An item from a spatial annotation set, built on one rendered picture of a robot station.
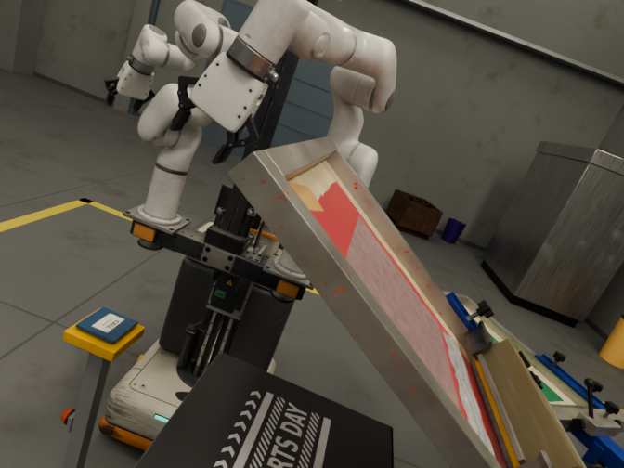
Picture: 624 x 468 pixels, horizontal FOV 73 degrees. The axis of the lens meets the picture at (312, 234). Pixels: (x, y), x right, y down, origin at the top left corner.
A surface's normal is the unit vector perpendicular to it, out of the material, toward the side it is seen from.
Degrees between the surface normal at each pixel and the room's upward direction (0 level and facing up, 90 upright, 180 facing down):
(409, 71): 90
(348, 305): 90
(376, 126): 90
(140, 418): 90
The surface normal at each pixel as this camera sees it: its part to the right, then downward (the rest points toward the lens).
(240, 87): -0.09, 0.31
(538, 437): -0.58, -0.81
